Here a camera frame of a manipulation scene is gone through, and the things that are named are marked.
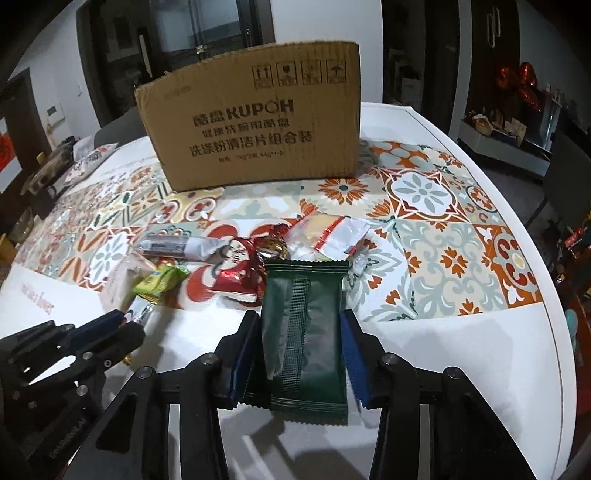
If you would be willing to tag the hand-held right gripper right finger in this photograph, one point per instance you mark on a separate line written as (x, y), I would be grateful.
(353, 364)

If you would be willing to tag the red snack packet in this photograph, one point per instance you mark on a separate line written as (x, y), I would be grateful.
(235, 272)

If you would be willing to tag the clear red striped packet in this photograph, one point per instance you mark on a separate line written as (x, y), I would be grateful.
(339, 235)

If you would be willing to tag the brown wooden door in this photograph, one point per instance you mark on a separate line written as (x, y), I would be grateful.
(25, 115)

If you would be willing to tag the silver dark stick packet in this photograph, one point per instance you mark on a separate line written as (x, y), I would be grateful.
(161, 244)

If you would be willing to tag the brown cardboard box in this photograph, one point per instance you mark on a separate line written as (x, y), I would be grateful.
(258, 115)

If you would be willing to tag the clear packet with biscuit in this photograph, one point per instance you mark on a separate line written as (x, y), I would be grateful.
(302, 240)

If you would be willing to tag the patterned tile tablecloth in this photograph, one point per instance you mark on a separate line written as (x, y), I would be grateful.
(438, 221)

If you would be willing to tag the gold red foil candy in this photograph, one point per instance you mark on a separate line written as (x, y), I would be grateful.
(272, 244)

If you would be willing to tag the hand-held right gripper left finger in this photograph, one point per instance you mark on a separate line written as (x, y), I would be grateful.
(240, 364)

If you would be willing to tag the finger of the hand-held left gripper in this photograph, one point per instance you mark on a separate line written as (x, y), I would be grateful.
(124, 336)
(94, 328)

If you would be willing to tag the metal hot pot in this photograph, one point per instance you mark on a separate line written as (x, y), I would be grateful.
(46, 180)

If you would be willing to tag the white sideboard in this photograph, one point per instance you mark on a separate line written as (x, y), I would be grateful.
(503, 147)

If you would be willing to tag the small white wrapped candy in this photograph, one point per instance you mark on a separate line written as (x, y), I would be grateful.
(361, 266)

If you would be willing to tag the dark glass sliding door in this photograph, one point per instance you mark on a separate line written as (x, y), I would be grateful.
(217, 27)

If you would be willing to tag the red foil balloons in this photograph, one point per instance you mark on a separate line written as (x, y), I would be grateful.
(526, 78)

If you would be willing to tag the dark green snack packet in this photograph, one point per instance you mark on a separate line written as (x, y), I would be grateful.
(304, 332)

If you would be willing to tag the dark double door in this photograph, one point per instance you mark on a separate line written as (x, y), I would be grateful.
(496, 55)

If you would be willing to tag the red paper door hanging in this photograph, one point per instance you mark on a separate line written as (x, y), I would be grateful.
(7, 150)

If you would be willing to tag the yellow bag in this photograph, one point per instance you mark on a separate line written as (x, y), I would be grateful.
(481, 125)

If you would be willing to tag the white wall intercom panel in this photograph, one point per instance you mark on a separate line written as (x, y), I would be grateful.
(55, 114)

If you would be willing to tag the silver striped snack packet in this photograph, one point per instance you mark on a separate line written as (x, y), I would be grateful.
(143, 314)

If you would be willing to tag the yellow green snack packet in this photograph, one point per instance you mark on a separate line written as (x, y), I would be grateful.
(161, 279)

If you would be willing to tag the printed white bag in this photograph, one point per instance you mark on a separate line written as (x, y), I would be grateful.
(92, 161)

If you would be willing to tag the beige snack packet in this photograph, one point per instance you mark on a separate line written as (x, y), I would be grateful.
(122, 281)

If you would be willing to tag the dark chair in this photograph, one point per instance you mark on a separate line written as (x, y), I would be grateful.
(565, 180)

